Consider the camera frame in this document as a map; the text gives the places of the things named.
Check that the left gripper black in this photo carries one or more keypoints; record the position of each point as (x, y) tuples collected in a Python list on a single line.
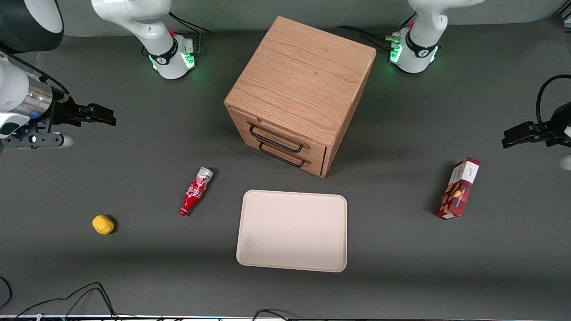
[(554, 128)]

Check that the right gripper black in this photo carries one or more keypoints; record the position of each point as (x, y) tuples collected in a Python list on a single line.
[(61, 113)]

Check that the red coke bottle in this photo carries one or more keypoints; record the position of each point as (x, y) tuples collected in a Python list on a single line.
[(195, 191)]

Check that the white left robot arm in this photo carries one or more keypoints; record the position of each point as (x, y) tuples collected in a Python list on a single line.
[(424, 18)]

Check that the beige plastic tray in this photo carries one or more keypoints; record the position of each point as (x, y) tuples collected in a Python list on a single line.
[(292, 232)]

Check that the red cookie box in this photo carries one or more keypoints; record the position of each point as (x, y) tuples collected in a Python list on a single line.
[(459, 189)]

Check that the yellow lemon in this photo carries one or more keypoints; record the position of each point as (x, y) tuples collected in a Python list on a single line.
[(103, 224)]

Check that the wooden drawer front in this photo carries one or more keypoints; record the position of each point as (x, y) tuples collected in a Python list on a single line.
[(241, 121), (313, 166)]

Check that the wooden drawer cabinet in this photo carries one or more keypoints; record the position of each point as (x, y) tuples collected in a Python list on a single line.
[(303, 76)]

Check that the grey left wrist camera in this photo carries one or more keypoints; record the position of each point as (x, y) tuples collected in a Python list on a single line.
[(566, 162)]

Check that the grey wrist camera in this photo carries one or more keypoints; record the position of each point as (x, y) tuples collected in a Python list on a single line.
[(566, 162), (40, 140)]

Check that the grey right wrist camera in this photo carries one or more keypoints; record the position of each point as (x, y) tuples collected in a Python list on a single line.
[(40, 140)]

